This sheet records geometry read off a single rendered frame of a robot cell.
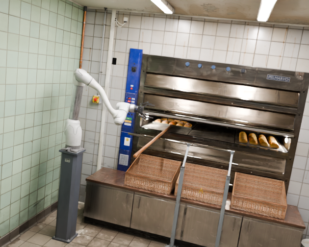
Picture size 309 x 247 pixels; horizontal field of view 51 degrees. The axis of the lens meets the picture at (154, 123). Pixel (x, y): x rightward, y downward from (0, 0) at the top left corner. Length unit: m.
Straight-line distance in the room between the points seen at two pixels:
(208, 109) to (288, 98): 0.90
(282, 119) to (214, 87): 0.85
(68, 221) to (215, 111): 2.05
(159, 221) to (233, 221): 0.81
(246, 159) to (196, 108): 0.84
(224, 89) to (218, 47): 0.49
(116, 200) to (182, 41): 2.02
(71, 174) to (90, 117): 1.12
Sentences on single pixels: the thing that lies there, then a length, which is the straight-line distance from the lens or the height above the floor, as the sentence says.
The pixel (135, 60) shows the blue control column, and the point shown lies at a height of 2.01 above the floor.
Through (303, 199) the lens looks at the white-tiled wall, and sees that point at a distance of 4.19.
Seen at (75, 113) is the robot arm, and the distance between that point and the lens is 3.58.
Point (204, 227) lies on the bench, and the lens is 3.72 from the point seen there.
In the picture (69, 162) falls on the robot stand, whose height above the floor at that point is 0.89.
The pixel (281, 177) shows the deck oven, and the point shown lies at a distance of 4.08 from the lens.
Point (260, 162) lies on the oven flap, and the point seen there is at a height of 1.01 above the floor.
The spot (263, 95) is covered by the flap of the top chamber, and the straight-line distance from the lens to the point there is 3.90.
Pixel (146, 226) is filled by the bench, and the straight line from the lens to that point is 3.86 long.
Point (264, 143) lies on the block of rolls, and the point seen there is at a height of 1.21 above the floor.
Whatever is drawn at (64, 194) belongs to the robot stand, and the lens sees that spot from 3.59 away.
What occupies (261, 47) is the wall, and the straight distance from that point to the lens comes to 3.91.
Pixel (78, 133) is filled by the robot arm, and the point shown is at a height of 1.20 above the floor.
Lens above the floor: 1.94
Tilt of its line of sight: 10 degrees down
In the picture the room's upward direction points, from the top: 7 degrees clockwise
